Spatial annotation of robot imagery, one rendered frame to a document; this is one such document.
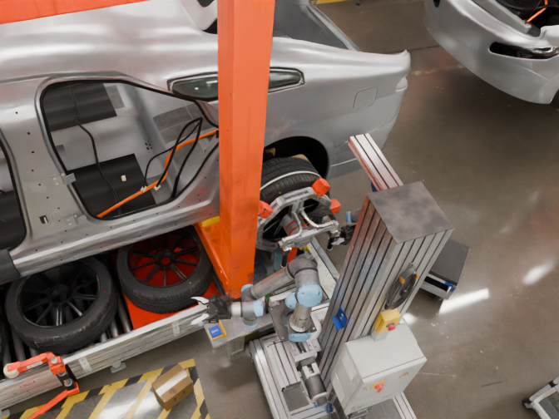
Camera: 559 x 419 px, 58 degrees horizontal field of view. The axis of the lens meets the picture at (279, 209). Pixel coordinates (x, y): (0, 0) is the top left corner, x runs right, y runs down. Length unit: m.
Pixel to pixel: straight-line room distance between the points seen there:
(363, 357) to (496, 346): 1.95
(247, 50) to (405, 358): 1.57
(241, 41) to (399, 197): 0.84
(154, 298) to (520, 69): 3.57
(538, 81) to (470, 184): 1.10
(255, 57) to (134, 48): 0.90
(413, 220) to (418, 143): 3.54
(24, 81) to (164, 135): 1.25
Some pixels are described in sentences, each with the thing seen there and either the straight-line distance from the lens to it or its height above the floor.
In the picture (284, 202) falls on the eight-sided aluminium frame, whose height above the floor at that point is 1.12.
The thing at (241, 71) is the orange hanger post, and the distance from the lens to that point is 2.00.
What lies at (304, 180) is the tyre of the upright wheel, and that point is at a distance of 3.15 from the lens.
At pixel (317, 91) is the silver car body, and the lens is 3.08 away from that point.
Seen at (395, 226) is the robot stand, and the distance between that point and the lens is 1.90.
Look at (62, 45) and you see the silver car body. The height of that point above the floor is 2.03.
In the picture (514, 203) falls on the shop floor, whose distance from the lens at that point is 5.27.
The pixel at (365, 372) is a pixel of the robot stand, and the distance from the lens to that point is 2.46.
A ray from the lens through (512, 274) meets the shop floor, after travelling 4.71.
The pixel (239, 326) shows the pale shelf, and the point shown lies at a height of 0.45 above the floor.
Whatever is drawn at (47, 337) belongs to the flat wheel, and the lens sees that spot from 3.44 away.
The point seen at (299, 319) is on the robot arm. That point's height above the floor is 1.15.
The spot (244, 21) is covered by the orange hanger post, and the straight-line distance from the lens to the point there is 1.89.
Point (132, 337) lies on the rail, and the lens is 3.45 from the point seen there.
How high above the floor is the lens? 3.45
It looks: 50 degrees down
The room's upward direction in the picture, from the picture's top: 7 degrees clockwise
